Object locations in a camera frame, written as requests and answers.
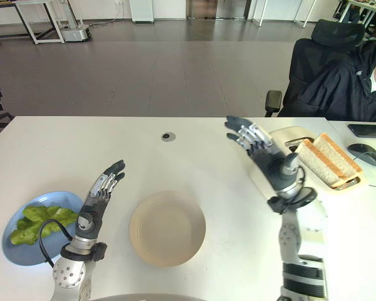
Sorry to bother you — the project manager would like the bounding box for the blue plate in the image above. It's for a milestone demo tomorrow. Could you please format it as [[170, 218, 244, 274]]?
[[1, 191, 86, 267]]

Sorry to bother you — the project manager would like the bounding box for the grey wheeled machine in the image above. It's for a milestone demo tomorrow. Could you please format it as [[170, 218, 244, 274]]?
[[56, 0, 92, 43]]

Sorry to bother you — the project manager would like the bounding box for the cream plate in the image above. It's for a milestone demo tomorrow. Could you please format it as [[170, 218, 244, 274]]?
[[129, 190, 207, 268]]

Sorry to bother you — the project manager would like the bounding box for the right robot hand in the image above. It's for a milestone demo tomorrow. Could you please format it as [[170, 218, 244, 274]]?
[[224, 115, 305, 201]]

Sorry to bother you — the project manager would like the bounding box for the bread slice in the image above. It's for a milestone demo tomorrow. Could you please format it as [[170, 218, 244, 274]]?
[[313, 132, 363, 180], [294, 139, 349, 188]]

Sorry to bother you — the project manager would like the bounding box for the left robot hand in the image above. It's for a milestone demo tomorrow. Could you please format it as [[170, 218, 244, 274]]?
[[71, 159, 127, 251]]

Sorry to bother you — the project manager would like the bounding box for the cream toaster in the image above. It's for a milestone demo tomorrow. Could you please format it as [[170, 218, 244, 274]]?
[[249, 127, 368, 204]]

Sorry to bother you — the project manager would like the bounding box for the black office chair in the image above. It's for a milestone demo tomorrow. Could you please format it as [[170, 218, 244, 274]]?
[[264, 18, 367, 119]]

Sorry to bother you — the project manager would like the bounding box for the person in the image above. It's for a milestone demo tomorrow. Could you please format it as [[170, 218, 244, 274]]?
[[296, 37, 376, 123]]

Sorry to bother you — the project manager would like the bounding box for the black computer mouse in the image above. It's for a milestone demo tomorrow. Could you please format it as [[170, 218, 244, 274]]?
[[347, 143, 376, 167]]

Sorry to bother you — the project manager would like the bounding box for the black smartphone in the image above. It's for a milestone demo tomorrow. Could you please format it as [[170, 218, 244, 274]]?
[[347, 124, 376, 139]]

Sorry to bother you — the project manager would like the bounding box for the green lettuce leaf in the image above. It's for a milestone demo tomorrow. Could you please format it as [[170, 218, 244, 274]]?
[[9, 205, 80, 246]]

